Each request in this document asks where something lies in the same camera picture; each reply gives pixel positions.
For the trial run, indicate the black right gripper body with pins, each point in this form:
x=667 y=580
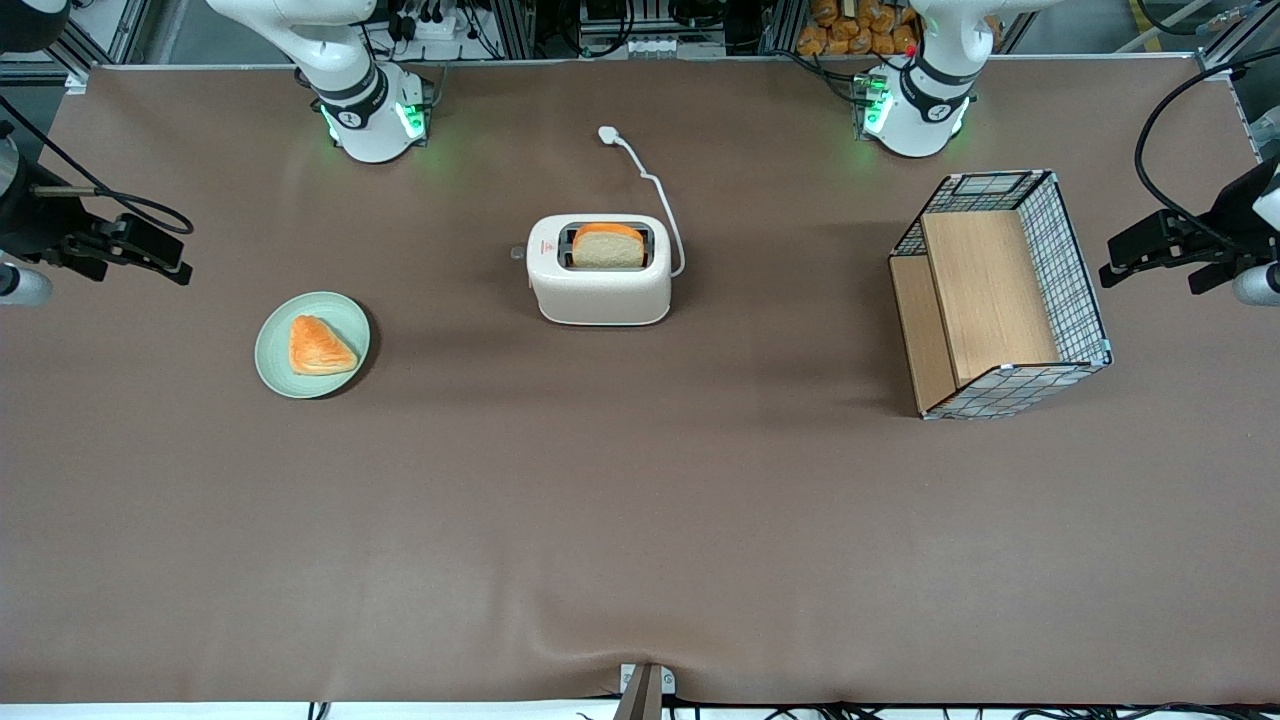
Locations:
x=32 y=224

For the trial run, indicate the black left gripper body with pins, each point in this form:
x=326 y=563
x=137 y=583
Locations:
x=1226 y=221

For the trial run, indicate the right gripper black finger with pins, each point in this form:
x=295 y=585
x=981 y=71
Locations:
x=168 y=270
x=140 y=240

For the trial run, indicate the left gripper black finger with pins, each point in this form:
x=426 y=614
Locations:
x=1155 y=240
x=1118 y=272

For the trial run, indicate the white two-slot toaster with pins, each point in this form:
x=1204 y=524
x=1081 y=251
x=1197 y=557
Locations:
x=600 y=295

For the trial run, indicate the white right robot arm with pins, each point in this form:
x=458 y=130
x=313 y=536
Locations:
x=355 y=100

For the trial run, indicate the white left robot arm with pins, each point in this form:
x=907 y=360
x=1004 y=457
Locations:
x=925 y=110

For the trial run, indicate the pale green round plate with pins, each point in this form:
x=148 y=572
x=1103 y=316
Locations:
x=275 y=360

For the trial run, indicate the triangular orange puff pastry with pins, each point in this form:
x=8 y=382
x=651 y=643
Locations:
x=318 y=348

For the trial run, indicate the white power strip with plugs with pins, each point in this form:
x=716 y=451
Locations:
x=435 y=25

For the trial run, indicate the pile of orange buns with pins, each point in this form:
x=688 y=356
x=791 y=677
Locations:
x=850 y=25

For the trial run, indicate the bread slice with orange crust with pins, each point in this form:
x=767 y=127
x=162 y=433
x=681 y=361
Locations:
x=608 y=248

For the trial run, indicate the white multi-socket strip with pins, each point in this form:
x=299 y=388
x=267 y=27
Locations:
x=665 y=47

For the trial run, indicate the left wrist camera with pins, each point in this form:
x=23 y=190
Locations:
x=1260 y=285

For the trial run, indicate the metal bracket with brown post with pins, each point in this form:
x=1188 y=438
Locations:
x=642 y=695

